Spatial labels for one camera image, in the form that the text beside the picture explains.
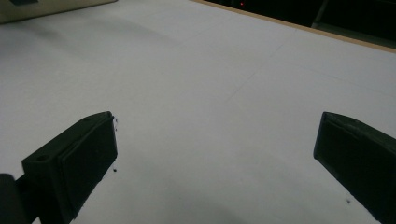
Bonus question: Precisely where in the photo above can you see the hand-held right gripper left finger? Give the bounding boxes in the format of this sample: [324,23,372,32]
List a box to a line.
[21,110,119,224]

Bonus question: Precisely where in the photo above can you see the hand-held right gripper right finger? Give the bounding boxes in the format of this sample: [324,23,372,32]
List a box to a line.
[313,111,396,224]

